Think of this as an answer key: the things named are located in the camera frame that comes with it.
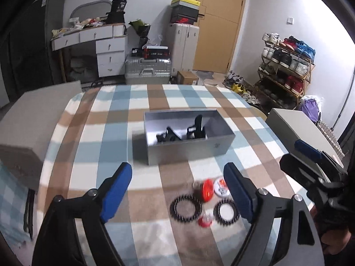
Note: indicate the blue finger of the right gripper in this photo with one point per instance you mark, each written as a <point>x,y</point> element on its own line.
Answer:
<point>309,148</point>
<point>301,171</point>

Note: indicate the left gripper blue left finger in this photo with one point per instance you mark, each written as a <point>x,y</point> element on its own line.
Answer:
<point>58,242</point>

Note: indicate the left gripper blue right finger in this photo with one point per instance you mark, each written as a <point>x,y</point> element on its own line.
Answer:
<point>298,242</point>

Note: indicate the large black hair claw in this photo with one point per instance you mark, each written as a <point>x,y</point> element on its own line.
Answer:
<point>196,131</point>

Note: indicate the person's right hand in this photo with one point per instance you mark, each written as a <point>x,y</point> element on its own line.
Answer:
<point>340,241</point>

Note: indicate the beige cabinet right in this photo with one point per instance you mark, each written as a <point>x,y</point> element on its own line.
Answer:
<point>290,126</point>

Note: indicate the purple bag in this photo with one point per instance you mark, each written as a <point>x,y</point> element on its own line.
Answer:
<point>311,106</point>

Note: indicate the silver open box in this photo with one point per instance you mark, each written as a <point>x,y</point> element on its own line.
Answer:
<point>182,135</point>

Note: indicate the wooden shoe rack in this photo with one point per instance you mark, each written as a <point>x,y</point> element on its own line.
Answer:
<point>284,75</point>

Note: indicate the white round badge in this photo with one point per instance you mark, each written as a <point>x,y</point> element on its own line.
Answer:
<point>220,188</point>

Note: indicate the red round cap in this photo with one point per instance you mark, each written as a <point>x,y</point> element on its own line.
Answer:
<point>207,190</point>

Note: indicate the checkered tablecloth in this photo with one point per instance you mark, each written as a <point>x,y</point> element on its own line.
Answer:
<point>104,127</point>

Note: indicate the grey bedside cabinet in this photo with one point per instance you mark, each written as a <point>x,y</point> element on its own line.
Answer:
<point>27,128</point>

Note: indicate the small cardboard box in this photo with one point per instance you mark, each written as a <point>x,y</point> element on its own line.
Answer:
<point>187,78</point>

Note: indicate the white upright suitcase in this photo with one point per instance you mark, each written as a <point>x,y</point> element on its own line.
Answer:
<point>182,40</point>

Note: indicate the wooden door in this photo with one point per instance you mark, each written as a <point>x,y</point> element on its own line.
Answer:
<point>219,22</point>

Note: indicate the black red box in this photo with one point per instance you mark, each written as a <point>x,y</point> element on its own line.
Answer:
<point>156,52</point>

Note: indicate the black nike shoe box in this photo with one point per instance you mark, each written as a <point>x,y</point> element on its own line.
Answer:
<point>184,14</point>

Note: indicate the silver lying suitcase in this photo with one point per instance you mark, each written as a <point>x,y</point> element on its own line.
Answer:
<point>147,71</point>

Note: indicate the dark refrigerator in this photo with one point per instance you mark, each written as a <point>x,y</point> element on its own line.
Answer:
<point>27,60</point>

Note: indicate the yellow shoe box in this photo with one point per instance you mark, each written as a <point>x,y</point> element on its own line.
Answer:
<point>187,3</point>

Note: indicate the flower bouquet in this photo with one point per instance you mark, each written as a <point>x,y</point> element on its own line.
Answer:
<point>142,30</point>

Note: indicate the white dressing desk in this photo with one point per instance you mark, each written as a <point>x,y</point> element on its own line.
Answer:
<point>107,43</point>

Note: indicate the grey mirror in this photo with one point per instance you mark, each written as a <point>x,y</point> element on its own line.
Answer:
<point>94,9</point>

